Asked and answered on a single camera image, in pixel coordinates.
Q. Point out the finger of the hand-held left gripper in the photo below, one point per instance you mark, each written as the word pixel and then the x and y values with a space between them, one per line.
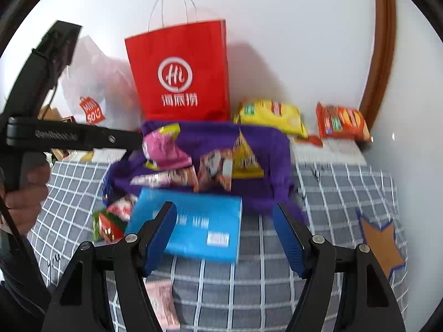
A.
pixel 114 139

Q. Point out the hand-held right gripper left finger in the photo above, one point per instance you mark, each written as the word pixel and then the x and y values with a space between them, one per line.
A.
pixel 161 235

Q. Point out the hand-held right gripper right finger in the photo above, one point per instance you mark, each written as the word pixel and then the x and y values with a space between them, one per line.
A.
pixel 290 238

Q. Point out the blue tissue pack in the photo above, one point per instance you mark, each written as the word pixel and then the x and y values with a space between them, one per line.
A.
pixel 204 221

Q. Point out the magenta snack packet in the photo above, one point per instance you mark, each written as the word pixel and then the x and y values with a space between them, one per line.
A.
pixel 162 147

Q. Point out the green snack packet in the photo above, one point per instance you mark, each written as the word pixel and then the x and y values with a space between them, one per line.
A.
pixel 107 226

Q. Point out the pink printed snack packet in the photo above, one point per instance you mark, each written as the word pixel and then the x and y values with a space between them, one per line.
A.
pixel 162 178

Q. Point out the light pink snack packet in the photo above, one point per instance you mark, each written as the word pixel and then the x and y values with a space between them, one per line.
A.
pixel 161 301

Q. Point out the purple cloth bag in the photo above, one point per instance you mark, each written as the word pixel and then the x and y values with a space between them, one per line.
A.
pixel 273 159

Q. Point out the panda snack packet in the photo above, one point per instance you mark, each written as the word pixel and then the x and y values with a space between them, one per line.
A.
pixel 214 169

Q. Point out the yellow snack packet black print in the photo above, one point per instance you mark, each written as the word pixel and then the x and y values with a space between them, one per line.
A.
pixel 246 159

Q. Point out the person's left forearm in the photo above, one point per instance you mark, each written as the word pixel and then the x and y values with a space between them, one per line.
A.
pixel 17 283

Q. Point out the person's left hand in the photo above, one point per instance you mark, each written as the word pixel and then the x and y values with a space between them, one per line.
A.
pixel 26 200

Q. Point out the wooden headboard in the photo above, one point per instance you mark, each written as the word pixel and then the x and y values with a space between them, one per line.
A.
pixel 48 112

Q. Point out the white plastic shopping bag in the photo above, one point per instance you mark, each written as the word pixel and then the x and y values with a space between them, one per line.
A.
pixel 103 86

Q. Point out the grey checked blanket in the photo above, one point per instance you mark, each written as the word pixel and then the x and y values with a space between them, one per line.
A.
pixel 249 294

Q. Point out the white printed bedsheet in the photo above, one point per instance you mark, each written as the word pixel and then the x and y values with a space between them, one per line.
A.
pixel 328 152

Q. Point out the red paper bag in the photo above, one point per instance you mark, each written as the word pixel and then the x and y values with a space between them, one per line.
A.
pixel 180 69

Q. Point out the yellow chips bag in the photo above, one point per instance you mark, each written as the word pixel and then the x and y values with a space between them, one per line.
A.
pixel 273 116

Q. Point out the orange chips bag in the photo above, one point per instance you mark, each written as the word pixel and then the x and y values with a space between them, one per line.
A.
pixel 342 122

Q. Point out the brown wooden door frame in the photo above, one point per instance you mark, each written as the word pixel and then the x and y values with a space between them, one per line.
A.
pixel 380 48

